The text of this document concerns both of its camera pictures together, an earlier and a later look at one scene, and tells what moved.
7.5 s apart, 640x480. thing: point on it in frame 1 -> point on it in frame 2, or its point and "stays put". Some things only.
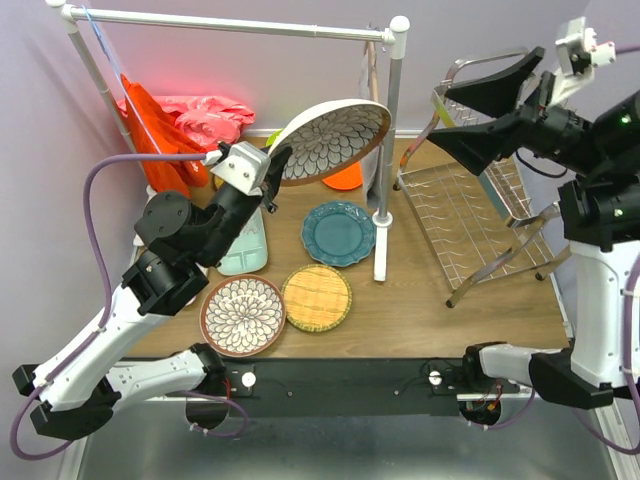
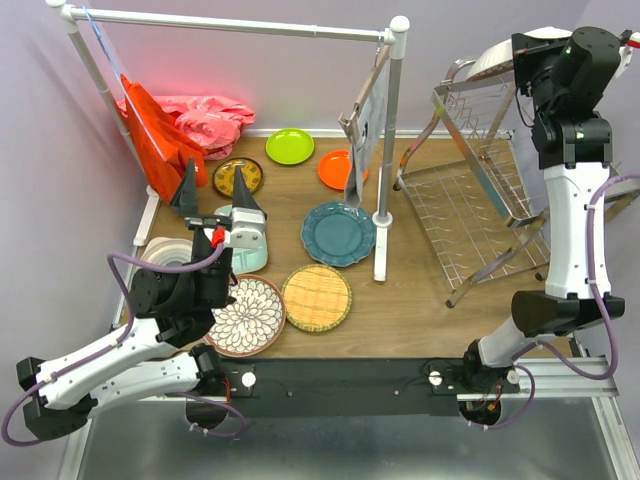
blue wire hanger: [101, 38] stays put
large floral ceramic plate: [328, 135] -> [501, 56]
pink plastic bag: [207, 121] stays put
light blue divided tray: [250, 251] stays put
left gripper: [277, 163] -> [186, 202]
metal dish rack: [478, 224] stays put
